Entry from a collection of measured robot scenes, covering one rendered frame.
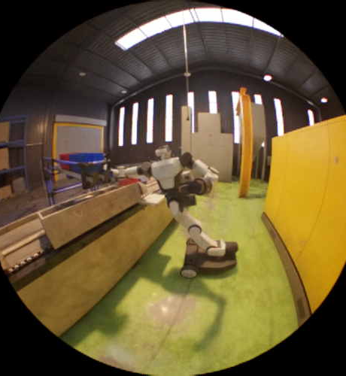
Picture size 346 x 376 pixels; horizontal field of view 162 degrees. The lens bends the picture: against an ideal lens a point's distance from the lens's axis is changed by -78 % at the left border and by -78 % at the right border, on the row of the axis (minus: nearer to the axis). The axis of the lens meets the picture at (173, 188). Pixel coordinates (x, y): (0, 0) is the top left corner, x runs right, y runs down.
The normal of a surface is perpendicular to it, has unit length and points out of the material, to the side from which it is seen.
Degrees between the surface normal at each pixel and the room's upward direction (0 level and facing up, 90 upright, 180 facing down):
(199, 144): 90
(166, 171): 91
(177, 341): 0
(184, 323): 0
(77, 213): 80
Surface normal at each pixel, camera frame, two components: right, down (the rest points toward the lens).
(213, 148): -0.37, 0.24
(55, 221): 0.92, -0.06
